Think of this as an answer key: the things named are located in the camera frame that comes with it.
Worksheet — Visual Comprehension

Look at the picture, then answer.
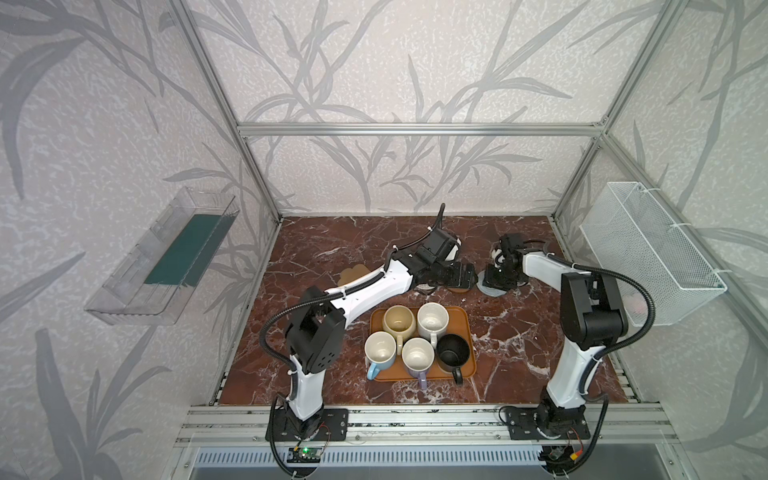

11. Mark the grey round felt coaster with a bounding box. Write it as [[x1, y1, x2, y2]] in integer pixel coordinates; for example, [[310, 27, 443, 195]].
[[477, 282, 507, 298]]

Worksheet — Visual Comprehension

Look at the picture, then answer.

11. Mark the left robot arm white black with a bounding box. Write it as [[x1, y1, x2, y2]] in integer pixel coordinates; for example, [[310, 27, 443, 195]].
[[259, 226, 477, 426]]

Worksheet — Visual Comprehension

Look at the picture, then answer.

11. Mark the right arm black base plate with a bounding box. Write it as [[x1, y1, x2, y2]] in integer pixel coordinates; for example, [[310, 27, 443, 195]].
[[499, 404, 591, 440]]

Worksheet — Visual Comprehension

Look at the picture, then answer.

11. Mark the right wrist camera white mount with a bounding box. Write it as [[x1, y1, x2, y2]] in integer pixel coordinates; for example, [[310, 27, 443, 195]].
[[491, 246, 505, 268]]

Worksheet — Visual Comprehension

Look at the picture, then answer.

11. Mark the white wire mesh basket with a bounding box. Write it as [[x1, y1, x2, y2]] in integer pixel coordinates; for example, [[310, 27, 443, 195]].
[[580, 182, 727, 326]]

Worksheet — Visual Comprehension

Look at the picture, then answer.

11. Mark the orange rectangular tray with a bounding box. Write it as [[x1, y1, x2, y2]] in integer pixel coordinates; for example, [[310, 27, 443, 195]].
[[365, 306, 476, 389]]

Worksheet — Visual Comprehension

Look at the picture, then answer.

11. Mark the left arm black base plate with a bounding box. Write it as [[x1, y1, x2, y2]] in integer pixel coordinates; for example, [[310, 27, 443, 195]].
[[265, 407, 349, 442]]

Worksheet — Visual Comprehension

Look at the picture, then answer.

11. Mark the light blue mug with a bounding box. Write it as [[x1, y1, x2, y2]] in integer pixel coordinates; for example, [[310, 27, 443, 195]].
[[364, 331, 397, 380]]

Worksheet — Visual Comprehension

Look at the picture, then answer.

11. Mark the flower-shaped cork coaster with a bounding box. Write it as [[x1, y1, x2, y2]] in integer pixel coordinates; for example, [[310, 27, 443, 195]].
[[337, 264, 370, 286]]

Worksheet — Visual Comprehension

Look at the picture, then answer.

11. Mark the white speckled mug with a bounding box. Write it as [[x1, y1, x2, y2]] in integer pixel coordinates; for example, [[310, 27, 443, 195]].
[[417, 302, 450, 349]]

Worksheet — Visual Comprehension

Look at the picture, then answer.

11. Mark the black mug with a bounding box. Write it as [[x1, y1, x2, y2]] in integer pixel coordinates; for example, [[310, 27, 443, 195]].
[[436, 334, 471, 386]]

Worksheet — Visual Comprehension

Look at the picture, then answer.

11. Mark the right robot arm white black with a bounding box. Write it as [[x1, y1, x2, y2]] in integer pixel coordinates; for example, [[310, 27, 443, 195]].
[[478, 233, 656, 439]]

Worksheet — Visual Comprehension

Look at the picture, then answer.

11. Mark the aluminium front rail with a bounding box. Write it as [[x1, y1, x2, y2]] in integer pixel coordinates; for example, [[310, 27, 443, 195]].
[[174, 403, 680, 447]]

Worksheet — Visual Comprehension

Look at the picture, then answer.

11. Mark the beige glazed mug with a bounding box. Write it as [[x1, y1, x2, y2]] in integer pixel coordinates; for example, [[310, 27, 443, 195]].
[[382, 305, 417, 355]]

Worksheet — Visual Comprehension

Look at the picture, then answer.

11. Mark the pink object in basket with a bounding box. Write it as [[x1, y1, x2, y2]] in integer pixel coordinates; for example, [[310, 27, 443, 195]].
[[622, 292, 648, 318]]

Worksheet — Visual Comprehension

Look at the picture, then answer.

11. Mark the right electronics board with wires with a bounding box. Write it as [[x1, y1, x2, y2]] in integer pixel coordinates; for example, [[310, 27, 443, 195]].
[[539, 445, 585, 467]]

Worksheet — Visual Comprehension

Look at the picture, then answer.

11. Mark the green circuit board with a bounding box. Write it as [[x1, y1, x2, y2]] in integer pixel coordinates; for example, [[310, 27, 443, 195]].
[[286, 447, 324, 464]]

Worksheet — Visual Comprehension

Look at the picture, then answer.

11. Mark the clear plastic wall bin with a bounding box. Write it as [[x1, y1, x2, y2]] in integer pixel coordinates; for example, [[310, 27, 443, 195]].
[[85, 187, 240, 326]]

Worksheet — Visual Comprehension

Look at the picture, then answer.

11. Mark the purple mug white inside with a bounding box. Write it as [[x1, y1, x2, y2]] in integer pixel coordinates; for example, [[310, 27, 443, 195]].
[[401, 337, 435, 390]]

